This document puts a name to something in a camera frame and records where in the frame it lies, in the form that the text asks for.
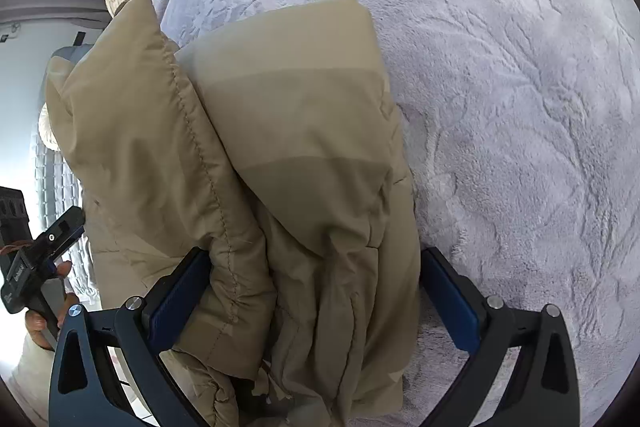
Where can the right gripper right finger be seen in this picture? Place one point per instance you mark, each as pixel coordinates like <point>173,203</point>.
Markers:
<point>543,387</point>

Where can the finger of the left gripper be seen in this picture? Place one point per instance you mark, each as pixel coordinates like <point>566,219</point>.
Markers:
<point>63,234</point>

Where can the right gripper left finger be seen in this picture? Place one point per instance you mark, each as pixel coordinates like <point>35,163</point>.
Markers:
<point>85,389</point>

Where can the beige puffer jacket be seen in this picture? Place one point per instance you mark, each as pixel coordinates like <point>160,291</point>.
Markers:
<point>275,145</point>

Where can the person's left hand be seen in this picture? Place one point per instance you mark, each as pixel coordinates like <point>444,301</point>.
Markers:
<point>47,304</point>

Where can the white round pleated cushion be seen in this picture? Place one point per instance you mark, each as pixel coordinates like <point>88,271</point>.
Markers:
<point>45,132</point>

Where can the lavender plush bed blanket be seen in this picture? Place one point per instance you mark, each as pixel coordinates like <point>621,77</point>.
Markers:
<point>521,124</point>

